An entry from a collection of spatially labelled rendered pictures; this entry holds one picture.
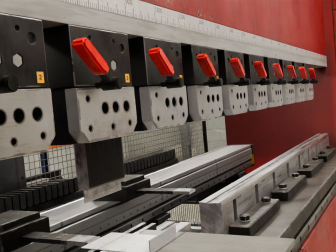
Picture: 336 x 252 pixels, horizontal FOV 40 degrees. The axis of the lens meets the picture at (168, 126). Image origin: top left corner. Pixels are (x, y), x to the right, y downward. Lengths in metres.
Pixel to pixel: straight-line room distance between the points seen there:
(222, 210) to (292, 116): 1.73
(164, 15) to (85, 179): 0.36
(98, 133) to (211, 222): 0.56
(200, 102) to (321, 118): 1.84
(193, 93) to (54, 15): 0.44
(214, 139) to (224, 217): 7.35
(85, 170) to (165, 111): 0.22
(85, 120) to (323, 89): 2.24
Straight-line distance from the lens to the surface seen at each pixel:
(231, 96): 1.19
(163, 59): 0.79
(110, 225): 1.19
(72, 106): 0.65
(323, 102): 2.79
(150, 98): 0.81
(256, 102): 1.39
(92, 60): 0.63
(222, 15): 1.20
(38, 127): 0.58
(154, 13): 0.87
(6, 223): 0.88
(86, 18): 0.69
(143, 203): 1.33
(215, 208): 1.15
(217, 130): 8.47
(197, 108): 0.99
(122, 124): 0.73
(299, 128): 2.82
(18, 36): 0.58
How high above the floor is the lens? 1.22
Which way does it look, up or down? 3 degrees down
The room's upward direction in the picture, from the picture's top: 5 degrees counter-clockwise
